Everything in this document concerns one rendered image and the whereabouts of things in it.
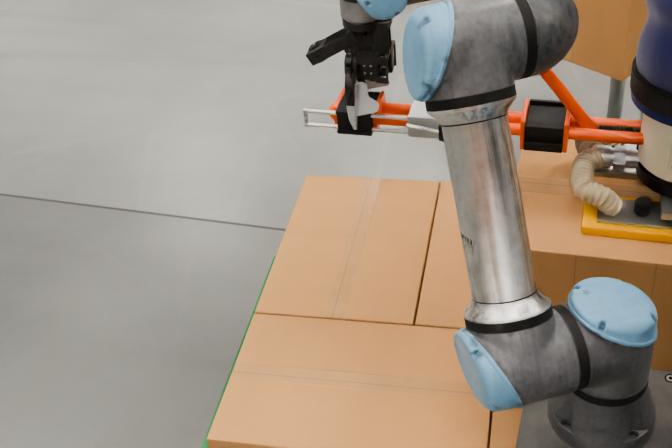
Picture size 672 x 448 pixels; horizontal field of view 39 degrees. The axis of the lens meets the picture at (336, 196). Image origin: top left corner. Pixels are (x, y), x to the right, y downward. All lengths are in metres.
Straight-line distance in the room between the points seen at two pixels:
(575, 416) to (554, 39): 0.53
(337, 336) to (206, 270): 1.19
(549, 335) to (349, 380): 0.99
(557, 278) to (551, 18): 0.64
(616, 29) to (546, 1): 1.84
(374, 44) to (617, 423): 0.77
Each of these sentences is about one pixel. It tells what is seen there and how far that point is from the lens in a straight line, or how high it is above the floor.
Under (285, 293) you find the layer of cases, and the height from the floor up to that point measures 0.54.
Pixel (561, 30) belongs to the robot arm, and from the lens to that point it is 1.23.
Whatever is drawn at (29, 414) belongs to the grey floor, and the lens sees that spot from 3.09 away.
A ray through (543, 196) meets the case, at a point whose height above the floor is 1.07.
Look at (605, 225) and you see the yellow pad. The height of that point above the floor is 1.09.
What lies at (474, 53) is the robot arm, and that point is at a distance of 1.17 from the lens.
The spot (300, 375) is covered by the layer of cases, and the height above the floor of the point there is 0.54.
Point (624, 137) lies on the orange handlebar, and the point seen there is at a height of 1.21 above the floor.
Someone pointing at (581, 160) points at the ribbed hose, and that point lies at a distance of 1.76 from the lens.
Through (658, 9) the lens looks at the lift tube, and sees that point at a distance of 1.59.
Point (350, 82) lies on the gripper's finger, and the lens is 1.73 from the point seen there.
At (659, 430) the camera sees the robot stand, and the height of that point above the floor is 1.04.
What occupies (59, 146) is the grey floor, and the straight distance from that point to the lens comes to 4.29.
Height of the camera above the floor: 2.14
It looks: 36 degrees down
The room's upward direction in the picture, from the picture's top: 6 degrees counter-clockwise
